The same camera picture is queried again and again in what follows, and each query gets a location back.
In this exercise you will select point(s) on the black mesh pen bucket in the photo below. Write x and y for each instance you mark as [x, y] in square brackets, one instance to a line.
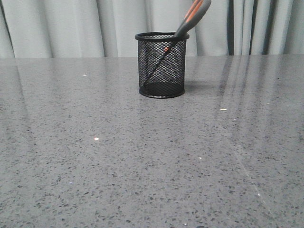
[161, 64]

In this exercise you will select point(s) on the grey and orange scissors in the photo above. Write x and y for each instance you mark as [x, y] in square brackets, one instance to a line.
[191, 19]

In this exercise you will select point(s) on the grey pleated curtain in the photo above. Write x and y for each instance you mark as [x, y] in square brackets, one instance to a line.
[106, 28]

